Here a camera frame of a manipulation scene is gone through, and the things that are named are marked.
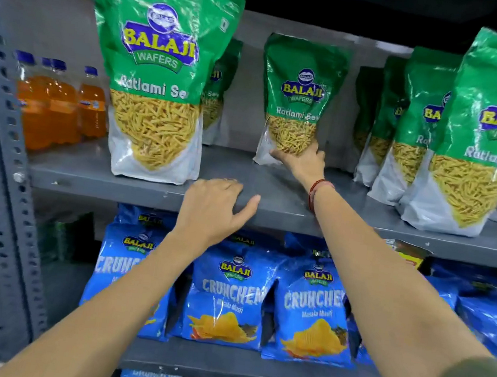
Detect person's left hand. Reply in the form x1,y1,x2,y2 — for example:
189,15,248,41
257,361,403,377
171,172,264,260

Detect person's right hand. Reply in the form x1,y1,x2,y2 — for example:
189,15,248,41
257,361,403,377
266,135,331,192

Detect green snack packet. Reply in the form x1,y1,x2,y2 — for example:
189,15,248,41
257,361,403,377
250,32,354,176

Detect person's right forearm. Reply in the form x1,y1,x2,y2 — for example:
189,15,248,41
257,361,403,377
287,183,497,377

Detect person's left forearm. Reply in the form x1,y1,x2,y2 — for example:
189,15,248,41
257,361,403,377
0,209,193,377

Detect grey metal shelf board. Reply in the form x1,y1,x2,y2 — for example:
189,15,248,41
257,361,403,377
117,329,399,377
23,122,497,269

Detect row of green packets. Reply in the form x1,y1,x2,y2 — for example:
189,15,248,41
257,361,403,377
54,0,497,241

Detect yellow shelf price label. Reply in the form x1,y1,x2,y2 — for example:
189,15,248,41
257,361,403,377
381,238,434,271

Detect dark green bottles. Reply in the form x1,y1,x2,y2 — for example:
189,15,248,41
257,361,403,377
33,206,99,267

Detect orange drink bottle blue cap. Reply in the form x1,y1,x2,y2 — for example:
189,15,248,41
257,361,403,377
3,50,63,153
72,65,116,140
40,59,91,147
38,57,55,83

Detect grey slotted metal rack upright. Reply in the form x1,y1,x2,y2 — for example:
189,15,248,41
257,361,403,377
0,0,91,343

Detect red thread wrist bracelet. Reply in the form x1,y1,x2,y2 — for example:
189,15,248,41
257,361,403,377
306,177,337,216

